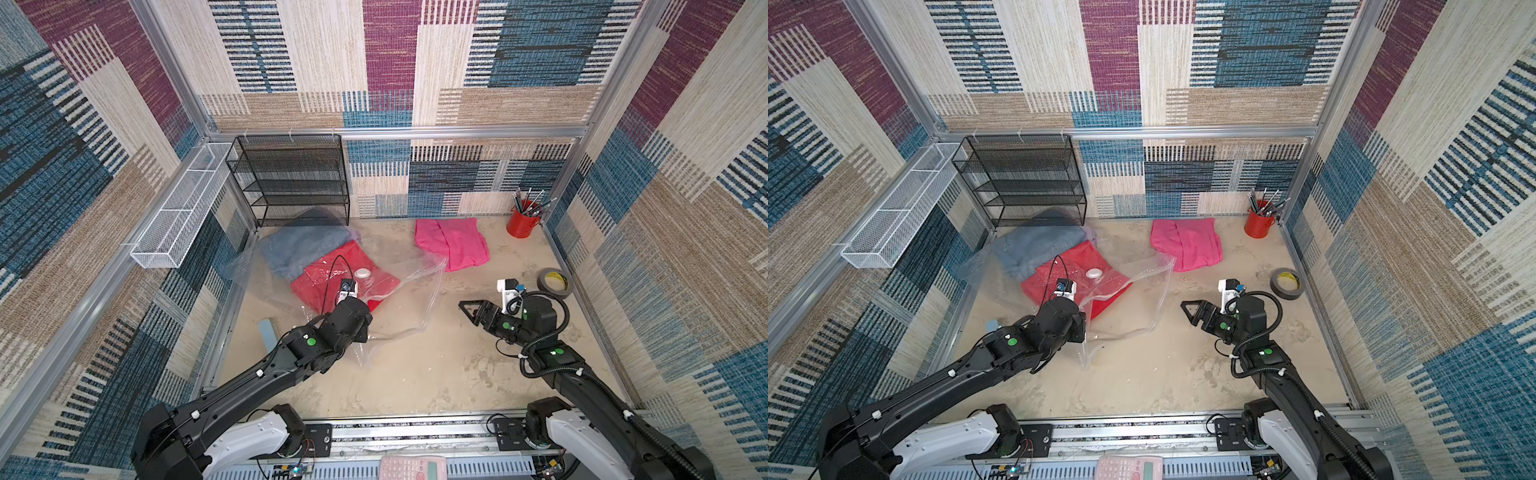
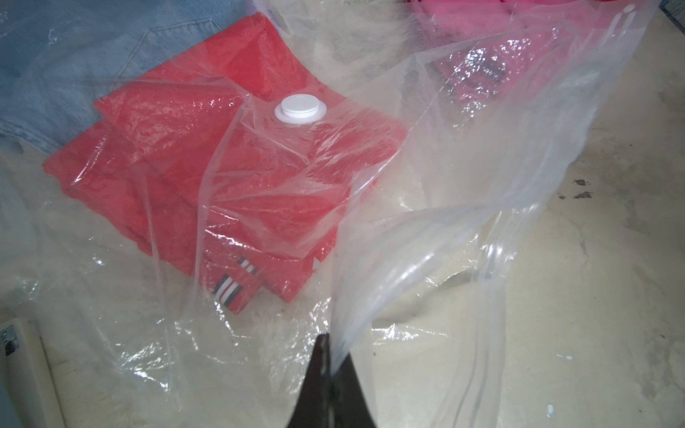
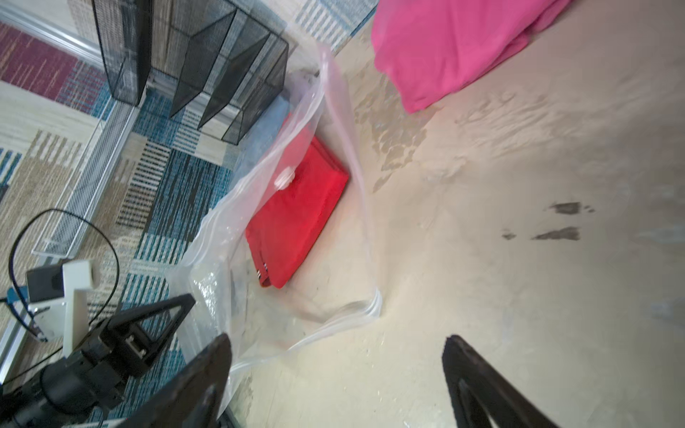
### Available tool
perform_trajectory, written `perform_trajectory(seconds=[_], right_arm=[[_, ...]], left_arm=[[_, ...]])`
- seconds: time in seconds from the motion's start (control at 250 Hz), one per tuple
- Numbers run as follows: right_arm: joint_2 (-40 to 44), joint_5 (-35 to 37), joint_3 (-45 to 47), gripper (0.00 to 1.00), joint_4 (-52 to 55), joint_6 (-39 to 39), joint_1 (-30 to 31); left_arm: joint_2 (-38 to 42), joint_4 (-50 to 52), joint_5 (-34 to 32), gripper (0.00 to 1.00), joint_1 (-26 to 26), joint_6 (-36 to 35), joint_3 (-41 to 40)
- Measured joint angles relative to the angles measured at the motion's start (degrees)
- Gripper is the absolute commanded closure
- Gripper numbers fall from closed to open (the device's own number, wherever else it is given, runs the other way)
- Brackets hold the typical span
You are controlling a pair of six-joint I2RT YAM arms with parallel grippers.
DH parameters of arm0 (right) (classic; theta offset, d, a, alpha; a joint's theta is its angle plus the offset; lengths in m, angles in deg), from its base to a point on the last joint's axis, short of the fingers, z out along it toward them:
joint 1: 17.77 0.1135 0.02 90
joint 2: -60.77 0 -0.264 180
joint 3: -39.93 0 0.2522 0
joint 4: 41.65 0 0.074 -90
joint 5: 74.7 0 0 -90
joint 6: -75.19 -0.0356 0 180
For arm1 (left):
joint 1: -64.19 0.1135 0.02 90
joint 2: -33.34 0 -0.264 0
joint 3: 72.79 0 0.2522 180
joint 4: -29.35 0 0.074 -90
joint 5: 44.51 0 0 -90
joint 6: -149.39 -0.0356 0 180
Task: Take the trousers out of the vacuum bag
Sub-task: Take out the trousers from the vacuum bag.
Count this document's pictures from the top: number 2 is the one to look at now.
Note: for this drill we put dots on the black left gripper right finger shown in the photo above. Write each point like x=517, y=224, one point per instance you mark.
x=349, y=407

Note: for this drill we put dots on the white vacuum bag valve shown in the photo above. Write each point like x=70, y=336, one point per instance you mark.
x=301, y=109

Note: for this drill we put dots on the clear plastic vacuum bag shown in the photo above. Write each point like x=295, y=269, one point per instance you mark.
x=413, y=288

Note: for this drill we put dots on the light blue flat block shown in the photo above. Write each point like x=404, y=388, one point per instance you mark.
x=28, y=395

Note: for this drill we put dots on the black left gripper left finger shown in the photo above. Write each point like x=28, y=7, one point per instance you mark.
x=313, y=409

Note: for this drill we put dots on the pink trousers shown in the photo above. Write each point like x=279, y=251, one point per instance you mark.
x=504, y=41

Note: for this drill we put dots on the red garment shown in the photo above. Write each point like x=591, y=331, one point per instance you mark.
x=190, y=162

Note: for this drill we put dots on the blue denim jeans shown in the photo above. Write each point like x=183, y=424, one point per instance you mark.
x=58, y=57

